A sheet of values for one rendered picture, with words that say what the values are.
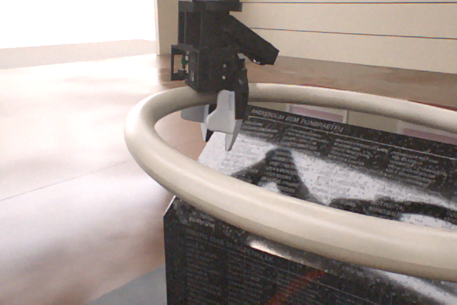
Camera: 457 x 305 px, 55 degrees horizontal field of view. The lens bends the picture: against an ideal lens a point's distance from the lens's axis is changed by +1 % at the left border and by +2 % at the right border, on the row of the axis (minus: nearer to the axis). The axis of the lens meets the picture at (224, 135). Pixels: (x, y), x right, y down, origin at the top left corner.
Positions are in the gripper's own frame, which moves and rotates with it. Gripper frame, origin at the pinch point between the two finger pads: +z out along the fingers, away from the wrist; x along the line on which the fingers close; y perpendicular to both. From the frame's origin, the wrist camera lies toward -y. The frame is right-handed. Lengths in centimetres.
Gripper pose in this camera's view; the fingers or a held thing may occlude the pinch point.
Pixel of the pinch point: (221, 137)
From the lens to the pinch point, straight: 66.3
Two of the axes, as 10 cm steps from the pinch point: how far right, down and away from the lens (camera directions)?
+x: 6.1, 2.6, -7.5
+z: -0.6, 9.6, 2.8
